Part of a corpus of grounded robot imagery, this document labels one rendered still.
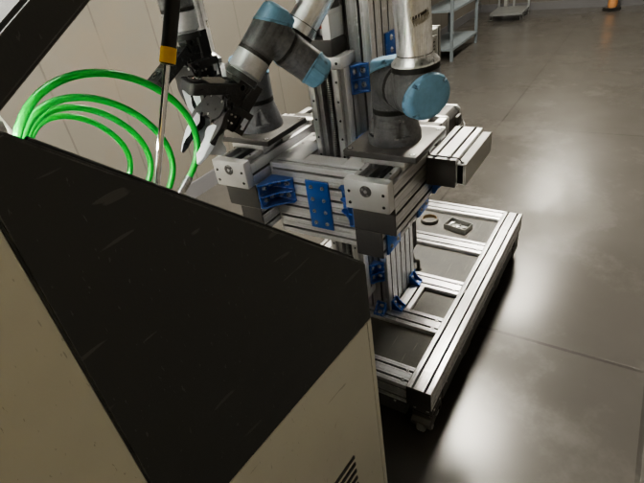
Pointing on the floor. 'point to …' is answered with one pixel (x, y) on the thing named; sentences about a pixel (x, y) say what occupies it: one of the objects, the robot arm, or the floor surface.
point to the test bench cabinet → (329, 427)
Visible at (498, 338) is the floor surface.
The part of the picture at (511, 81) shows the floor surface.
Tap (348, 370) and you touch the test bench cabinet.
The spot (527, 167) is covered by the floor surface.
